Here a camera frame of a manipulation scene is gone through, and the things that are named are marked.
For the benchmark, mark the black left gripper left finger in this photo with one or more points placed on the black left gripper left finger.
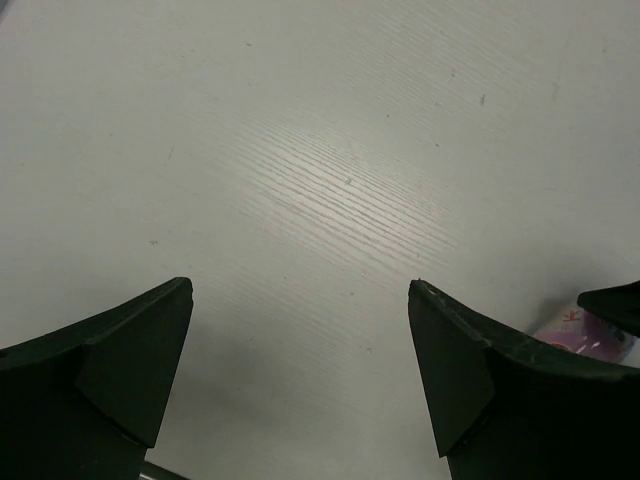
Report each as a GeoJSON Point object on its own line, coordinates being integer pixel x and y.
{"type": "Point", "coordinates": [87, 401]}

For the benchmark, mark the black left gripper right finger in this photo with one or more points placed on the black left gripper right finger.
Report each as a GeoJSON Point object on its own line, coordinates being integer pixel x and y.
{"type": "Point", "coordinates": [504, 405]}

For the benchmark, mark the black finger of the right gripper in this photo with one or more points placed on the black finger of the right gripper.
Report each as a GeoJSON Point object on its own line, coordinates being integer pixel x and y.
{"type": "Point", "coordinates": [619, 306]}

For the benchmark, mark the pink crayon tube case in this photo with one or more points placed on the pink crayon tube case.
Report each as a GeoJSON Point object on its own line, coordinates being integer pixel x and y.
{"type": "Point", "coordinates": [579, 331]}

